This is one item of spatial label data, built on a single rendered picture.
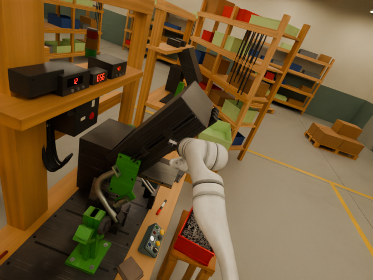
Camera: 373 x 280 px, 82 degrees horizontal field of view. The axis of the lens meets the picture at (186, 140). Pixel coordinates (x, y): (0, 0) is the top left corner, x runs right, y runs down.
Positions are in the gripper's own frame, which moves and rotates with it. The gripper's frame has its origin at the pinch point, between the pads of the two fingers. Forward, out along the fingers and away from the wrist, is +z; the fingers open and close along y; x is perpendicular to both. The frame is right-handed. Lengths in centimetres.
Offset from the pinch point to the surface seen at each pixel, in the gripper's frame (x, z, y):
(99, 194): 37, 28, 20
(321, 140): -175, 385, -431
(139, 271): 56, 10, -8
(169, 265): 65, 37, -31
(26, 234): 64, 27, 42
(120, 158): 16.9, 25.1, 18.8
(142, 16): -69, 67, 44
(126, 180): 25.8, 25.8, 11.7
